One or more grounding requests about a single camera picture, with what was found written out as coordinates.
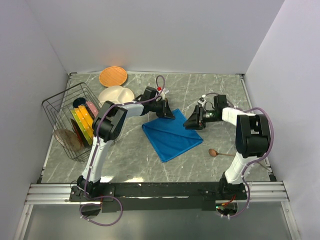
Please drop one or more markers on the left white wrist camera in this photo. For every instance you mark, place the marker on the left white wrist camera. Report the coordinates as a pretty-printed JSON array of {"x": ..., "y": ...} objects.
[{"x": 162, "y": 92}]

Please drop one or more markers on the yellow plate in rack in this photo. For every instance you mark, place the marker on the yellow plate in rack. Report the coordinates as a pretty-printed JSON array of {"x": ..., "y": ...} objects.
[{"x": 85, "y": 119}]

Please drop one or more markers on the pink plate in rack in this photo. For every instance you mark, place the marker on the pink plate in rack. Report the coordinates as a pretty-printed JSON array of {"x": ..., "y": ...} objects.
[{"x": 92, "y": 110}]

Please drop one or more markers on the metal fork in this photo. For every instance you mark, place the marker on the metal fork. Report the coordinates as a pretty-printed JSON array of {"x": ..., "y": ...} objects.
[{"x": 265, "y": 167}]

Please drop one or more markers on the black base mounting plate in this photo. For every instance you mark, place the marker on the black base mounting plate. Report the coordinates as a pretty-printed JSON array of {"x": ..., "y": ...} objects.
[{"x": 138, "y": 196}]

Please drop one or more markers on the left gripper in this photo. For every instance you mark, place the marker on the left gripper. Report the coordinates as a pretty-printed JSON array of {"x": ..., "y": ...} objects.
[{"x": 165, "y": 111}]

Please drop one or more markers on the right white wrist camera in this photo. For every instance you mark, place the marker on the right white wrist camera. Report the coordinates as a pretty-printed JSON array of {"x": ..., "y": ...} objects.
[{"x": 202, "y": 101}]

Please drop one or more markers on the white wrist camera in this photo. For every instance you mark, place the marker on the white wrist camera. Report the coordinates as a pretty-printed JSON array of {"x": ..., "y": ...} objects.
[
  {"x": 162, "y": 92},
  {"x": 202, "y": 101}
]

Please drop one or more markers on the brown wooden plate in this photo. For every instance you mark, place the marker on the brown wooden plate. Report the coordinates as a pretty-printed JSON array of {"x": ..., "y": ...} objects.
[{"x": 68, "y": 139}]

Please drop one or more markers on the dark blue bowl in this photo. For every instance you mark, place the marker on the dark blue bowl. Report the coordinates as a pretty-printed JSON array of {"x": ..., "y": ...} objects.
[{"x": 78, "y": 102}]

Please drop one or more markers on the aluminium rail frame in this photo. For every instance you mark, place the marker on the aluminium rail frame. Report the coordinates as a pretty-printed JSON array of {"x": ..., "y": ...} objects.
[{"x": 58, "y": 194}]

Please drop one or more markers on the green plate in rack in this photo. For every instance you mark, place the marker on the green plate in rack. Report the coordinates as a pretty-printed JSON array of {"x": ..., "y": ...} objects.
[{"x": 80, "y": 131}]

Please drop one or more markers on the blue cloth napkin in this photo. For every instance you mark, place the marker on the blue cloth napkin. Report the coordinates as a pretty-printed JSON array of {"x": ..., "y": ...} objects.
[{"x": 169, "y": 138}]

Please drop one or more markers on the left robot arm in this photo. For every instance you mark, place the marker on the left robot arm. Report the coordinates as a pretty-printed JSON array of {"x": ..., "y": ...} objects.
[{"x": 108, "y": 125}]

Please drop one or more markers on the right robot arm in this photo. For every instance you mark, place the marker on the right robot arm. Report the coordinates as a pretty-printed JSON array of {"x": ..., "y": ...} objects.
[{"x": 252, "y": 138}]

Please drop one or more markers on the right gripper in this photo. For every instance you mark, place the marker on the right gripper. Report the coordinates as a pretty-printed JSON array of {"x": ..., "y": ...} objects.
[{"x": 195, "y": 121}]

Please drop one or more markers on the cream divided plate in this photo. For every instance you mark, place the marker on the cream divided plate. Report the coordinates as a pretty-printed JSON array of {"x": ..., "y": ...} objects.
[{"x": 116, "y": 95}]

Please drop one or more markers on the orange woven round mat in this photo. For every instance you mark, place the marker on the orange woven round mat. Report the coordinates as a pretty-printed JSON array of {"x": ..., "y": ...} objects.
[{"x": 113, "y": 76}]

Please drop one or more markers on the wooden spoon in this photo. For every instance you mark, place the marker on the wooden spoon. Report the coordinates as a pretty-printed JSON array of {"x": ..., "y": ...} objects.
[{"x": 212, "y": 152}]

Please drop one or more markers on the black wire dish rack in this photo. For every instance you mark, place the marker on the black wire dish rack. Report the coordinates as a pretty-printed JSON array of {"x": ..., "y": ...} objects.
[{"x": 57, "y": 109}]

